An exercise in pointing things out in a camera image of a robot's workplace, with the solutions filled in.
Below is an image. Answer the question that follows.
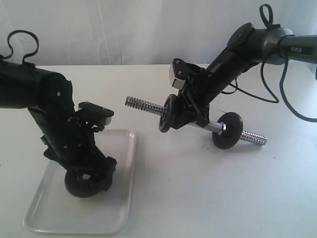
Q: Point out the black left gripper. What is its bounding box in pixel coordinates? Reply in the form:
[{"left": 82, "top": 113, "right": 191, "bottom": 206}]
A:
[{"left": 28, "top": 108, "right": 117, "bottom": 191}]

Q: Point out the white rectangular plastic tray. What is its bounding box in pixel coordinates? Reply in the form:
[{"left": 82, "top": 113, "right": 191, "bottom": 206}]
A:
[{"left": 23, "top": 129, "right": 138, "bottom": 236}]

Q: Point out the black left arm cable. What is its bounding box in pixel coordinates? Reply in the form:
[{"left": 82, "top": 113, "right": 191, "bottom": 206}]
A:
[{"left": 0, "top": 30, "right": 40, "bottom": 65}]

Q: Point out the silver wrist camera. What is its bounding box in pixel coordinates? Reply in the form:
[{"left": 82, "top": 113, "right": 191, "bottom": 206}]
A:
[
  {"left": 169, "top": 58, "right": 194, "bottom": 90},
  {"left": 76, "top": 101, "right": 114, "bottom": 125}
]

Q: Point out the black weight plate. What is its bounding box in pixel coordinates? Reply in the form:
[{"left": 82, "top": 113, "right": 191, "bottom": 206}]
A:
[{"left": 64, "top": 174, "right": 102, "bottom": 198}]

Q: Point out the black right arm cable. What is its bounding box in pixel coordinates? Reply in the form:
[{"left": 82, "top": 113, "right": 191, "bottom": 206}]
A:
[{"left": 220, "top": 3, "right": 317, "bottom": 122}]

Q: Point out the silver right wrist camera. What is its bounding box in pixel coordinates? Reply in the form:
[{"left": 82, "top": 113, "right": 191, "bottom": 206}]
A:
[{"left": 169, "top": 58, "right": 194, "bottom": 90}]

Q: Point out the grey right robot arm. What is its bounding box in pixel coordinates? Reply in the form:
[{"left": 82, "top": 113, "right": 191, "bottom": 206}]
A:
[{"left": 165, "top": 23, "right": 317, "bottom": 129}]

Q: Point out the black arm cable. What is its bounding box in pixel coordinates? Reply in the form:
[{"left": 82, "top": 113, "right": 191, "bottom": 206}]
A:
[
  {"left": 0, "top": 30, "right": 40, "bottom": 65},
  {"left": 220, "top": 3, "right": 317, "bottom": 122}
]

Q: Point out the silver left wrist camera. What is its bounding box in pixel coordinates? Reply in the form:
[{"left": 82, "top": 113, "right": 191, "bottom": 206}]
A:
[{"left": 76, "top": 101, "right": 114, "bottom": 125}]

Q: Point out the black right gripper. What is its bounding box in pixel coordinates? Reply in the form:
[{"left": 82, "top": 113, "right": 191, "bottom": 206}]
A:
[{"left": 171, "top": 48, "right": 250, "bottom": 129}]

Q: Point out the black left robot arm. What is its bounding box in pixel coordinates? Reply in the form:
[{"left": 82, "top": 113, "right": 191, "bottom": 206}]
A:
[{"left": 0, "top": 60, "right": 117, "bottom": 198}]

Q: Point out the chrome threaded dumbbell bar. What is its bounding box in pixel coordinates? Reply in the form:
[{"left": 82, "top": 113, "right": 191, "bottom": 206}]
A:
[{"left": 125, "top": 96, "right": 267, "bottom": 146}]

